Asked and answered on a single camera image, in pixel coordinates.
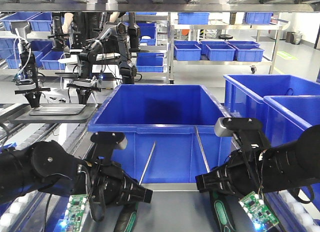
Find blue bin right front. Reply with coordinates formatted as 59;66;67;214
263;96;320;205

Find green circuit board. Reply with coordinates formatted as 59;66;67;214
239;191;279;231
60;194;87;231

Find grey tray on conveyor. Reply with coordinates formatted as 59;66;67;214
28;104;85;116

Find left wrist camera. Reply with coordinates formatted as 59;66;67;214
88;132;128;165

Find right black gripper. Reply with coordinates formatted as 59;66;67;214
211;151;261;196

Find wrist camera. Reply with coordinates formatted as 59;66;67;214
214;117;271;151
88;132;128;165

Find green black screwdriver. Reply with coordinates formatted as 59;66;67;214
194;126;236;231
113;141;157;232

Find blue bin right rear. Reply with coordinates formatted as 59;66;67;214
224;74;320;124

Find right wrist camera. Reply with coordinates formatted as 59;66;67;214
214;117;271;151

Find left green circuit board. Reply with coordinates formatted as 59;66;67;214
60;194;87;231

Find background robot arms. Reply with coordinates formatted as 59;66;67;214
15;13;140;108

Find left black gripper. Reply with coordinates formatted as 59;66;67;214
85;159;153;207

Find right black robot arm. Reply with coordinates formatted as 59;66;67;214
195;125;320;198

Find right green circuit board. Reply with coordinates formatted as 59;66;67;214
239;191;279;231

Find background rack with blue bins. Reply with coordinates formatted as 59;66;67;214
167;23;283;84

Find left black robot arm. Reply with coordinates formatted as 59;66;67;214
0;141;153;207

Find large blue plastic bin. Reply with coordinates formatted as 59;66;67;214
87;85;231;183

